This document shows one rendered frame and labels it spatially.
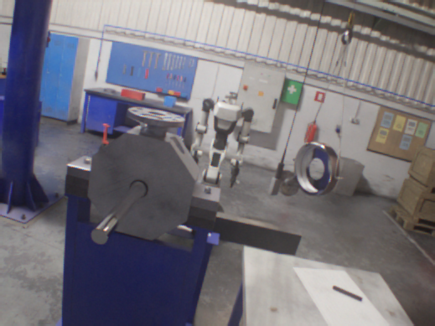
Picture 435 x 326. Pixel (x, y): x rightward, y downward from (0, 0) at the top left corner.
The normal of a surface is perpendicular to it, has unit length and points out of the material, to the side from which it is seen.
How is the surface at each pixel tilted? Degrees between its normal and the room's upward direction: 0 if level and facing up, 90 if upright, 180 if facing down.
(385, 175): 90
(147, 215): 90
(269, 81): 90
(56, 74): 90
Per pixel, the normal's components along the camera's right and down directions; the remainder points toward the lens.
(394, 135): -0.10, 0.25
